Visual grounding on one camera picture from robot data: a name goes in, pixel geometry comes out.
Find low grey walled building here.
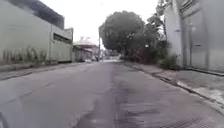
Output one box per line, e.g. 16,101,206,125
49,24,75,64

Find dark green bushes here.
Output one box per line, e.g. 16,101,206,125
123,13,183,71

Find weeds along wall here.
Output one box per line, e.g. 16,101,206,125
0,46,50,66

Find large round tree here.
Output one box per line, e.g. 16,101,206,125
99,10,146,56

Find grey building with dark roof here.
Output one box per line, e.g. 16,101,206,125
0,0,66,66

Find grey concrete road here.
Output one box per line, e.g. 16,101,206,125
0,59,224,128

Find concrete kerb strip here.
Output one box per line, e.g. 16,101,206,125
0,61,88,81

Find utility pole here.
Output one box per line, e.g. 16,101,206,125
97,26,101,62

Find white building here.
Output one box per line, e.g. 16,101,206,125
162,0,224,73

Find concrete pavement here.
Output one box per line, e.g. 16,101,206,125
123,61,224,108

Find row of low houses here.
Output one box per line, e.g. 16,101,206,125
72,36,100,63

